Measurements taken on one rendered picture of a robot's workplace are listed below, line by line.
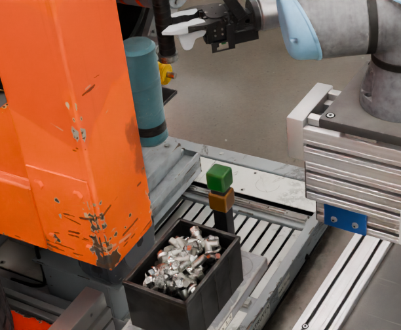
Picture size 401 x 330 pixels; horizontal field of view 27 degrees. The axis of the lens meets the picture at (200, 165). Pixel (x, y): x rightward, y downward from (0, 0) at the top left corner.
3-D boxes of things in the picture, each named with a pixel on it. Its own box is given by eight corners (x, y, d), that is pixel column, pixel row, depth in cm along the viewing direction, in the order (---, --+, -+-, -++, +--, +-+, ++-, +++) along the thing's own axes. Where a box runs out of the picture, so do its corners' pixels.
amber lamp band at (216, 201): (218, 198, 166) (216, 182, 163) (236, 202, 164) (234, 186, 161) (208, 209, 163) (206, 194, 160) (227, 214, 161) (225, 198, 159)
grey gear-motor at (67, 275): (46, 247, 234) (18, 146, 214) (171, 288, 216) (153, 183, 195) (4, 288, 222) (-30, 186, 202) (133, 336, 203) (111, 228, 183)
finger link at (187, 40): (170, 58, 172) (210, 46, 174) (166, 33, 168) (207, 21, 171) (164, 52, 174) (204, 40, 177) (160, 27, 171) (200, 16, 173)
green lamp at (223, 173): (216, 178, 163) (214, 162, 160) (234, 183, 161) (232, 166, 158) (206, 189, 160) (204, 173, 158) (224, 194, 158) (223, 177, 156)
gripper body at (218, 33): (209, 54, 175) (263, 42, 177) (206, 18, 170) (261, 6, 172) (200, 39, 181) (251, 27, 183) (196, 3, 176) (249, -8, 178)
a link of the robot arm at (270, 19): (280, 0, 173) (267, -14, 179) (259, 5, 172) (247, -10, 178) (282, 33, 177) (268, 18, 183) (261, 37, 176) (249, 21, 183)
